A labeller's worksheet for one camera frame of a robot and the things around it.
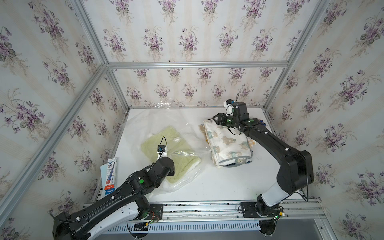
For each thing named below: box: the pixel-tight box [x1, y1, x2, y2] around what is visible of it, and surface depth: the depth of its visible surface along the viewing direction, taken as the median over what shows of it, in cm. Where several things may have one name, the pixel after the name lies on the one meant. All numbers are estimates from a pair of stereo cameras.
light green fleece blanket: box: [141, 126, 201, 184], surface depth 90 cm
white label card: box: [104, 158, 117, 195], surface depth 85 cm
